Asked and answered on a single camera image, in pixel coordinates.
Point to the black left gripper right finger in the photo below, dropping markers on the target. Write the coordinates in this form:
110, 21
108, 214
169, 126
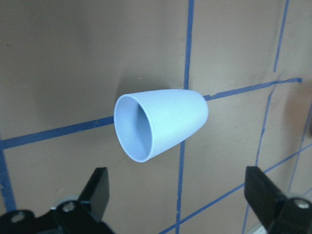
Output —
278, 213

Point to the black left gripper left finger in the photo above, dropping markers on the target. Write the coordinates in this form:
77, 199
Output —
79, 216

